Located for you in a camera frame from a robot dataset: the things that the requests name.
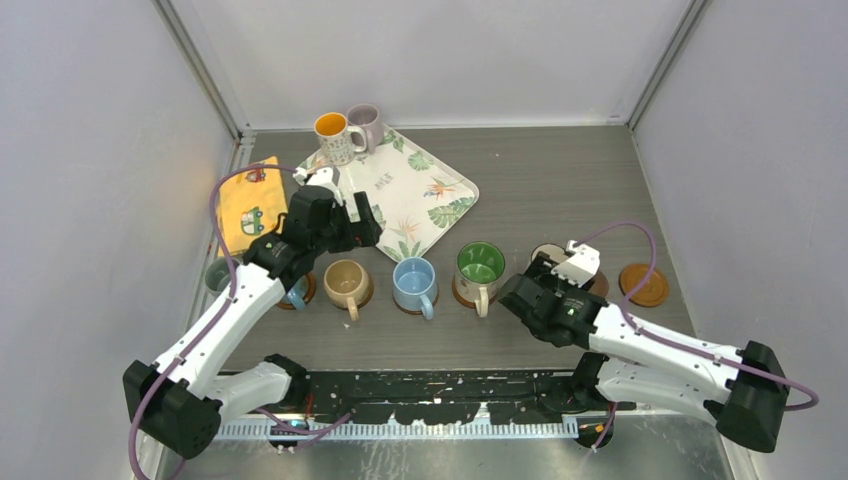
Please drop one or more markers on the leaf pattern serving tray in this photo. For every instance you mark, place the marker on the leaf pattern serving tray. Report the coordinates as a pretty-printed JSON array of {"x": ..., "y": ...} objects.
[{"x": 415, "y": 197}]

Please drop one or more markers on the green interior floral mug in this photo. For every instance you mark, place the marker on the green interior floral mug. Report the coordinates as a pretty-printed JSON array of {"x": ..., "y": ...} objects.
[{"x": 481, "y": 262}]

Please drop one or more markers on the dark walnut wooden coaster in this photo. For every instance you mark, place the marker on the dark walnut wooden coaster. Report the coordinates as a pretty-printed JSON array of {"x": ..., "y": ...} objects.
[{"x": 600, "y": 285}]

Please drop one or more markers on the lilac mug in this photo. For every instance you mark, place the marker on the lilac mug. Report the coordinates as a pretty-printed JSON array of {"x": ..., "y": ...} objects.
[{"x": 368, "y": 118}]

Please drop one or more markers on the orange interior patterned mug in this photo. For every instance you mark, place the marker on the orange interior patterned mug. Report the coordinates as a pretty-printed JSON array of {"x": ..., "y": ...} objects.
[{"x": 340, "y": 142}]

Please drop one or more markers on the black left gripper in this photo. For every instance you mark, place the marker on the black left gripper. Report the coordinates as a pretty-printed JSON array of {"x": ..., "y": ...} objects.
[{"x": 365, "y": 231}]

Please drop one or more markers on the white mug black handle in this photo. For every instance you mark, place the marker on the white mug black handle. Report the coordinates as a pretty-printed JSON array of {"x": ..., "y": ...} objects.
[{"x": 555, "y": 253}]

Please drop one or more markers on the aluminium front rail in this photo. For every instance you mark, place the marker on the aluminium front rail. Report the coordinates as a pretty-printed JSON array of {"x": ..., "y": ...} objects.
[{"x": 302, "y": 425}]

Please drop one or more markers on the grey ceramic mug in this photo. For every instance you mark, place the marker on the grey ceramic mug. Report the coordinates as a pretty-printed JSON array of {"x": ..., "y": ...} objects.
[{"x": 217, "y": 276}]

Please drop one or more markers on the light blue mug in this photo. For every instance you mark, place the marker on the light blue mug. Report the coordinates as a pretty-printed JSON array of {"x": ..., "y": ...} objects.
[{"x": 415, "y": 285}]

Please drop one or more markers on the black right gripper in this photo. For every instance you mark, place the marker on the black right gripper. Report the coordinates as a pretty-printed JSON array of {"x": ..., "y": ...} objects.
[{"x": 541, "y": 269}]

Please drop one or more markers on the brown wooden ringed coaster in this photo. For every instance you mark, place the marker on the brown wooden ringed coaster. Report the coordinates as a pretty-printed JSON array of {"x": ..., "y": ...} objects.
[{"x": 413, "y": 312}]

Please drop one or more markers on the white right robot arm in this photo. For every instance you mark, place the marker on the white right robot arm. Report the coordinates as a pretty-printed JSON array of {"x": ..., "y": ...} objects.
[{"x": 738, "y": 391}]

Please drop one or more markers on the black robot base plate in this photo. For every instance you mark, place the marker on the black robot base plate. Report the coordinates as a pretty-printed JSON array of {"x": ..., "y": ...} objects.
[{"x": 439, "y": 397}]

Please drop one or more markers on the orange interior blue mug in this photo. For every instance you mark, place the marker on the orange interior blue mug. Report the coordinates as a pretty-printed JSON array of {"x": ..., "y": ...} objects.
[{"x": 300, "y": 295}]

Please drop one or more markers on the beige speckled ceramic mug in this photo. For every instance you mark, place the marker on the beige speckled ceramic mug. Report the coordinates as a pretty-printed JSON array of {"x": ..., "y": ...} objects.
[{"x": 347, "y": 268}]

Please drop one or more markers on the yellow printed cloth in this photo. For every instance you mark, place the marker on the yellow printed cloth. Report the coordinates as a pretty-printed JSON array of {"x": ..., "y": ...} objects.
[{"x": 248, "y": 206}]

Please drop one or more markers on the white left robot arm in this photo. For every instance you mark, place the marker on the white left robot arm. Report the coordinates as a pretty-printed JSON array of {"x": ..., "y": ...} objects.
[{"x": 180, "y": 399}]

